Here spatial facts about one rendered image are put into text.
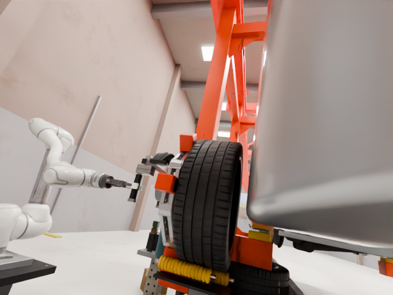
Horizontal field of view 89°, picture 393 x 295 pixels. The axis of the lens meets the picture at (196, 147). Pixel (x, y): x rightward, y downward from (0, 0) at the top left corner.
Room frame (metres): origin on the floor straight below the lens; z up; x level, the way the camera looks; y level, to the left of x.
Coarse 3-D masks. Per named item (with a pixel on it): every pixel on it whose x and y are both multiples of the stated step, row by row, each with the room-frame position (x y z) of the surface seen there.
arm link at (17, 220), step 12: (0, 204) 1.23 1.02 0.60; (12, 204) 1.29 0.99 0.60; (0, 216) 1.21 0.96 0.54; (12, 216) 1.25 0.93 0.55; (24, 216) 1.34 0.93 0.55; (0, 228) 1.22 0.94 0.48; (12, 228) 1.27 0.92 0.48; (24, 228) 1.34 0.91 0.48; (0, 240) 1.24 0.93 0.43; (12, 240) 1.33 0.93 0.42
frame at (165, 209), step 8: (184, 152) 1.05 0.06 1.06; (176, 160) 0.95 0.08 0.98; (184, 160) 0.96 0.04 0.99; (168, 168) 0.94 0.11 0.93; (176, 168) 0.93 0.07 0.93; (176, 176) 0.93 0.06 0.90; (160, 200) 0.94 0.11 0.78; (160, 208) 0.94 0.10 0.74; (168, 208) 0.93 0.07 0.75; (160, 216) 0.96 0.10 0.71; (168, 216) 0.94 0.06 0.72; (160, 224) 1.00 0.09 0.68; (168, 224) 0.98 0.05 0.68; (168, 232) 1.08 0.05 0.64; (168, 240) 1.07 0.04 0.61
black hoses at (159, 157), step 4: (168, 152) 1.07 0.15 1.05; (156, 156) 1.05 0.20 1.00; (160, 156) 1.04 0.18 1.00; (164, 156) 1.03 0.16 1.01; (168, 156) 1.04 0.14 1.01; (172, 156) 1.07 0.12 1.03; (152, 160) 1.03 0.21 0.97; (156, 160) 1.02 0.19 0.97; (160, 160) 1.01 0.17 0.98; (164, 160) 1.01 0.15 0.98; (168, 160) 1.12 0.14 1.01; (160, 164) 1.04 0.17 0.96; (164, 164) 1.02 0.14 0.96; (168, 164) 1.13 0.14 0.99
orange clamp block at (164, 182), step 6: (162, 174) 0.85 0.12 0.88; (168, 174) 0.84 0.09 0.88; (156, 180) 0.86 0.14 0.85; (162, 180) 0.85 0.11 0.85; (168, 180) 0.84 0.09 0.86; (174, 180) 0.85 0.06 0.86; (156, 186) 0.85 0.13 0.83; (162, 186) 0.84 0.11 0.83; (168, 186) 0.84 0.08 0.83; (174, 186) 0.87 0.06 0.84; (168, 192) 0.88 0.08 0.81; (174, 192) 0.88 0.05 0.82
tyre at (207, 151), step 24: (216, 144) 0.92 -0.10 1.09; (240, 144) 0.96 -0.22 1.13; (192, 168) 0.86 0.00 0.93; (216, 168) 0.82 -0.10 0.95; (192, 192) 0.83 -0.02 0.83; (216, 192) 0.81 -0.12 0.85; (240, 192) 1.33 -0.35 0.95; (192, 216) 0.85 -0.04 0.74; (216, 216) 0.81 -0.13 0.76; (192, 240) 0.90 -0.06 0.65; (216, 240) 0.85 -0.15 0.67; (216, 264) 0.94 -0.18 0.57
